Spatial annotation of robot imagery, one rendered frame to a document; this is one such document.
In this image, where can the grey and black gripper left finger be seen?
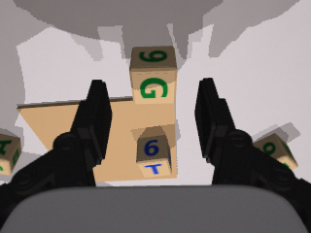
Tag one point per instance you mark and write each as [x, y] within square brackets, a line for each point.
[73, 156]

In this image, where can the tan flat mat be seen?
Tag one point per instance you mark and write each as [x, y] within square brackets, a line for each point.
[130, 122]

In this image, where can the wooden letter block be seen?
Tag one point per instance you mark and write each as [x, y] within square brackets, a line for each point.
[10, 151]
[153, 75]
[274, 146]
[154, 156]

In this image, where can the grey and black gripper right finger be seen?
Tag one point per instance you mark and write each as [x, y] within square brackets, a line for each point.
[236, 160]

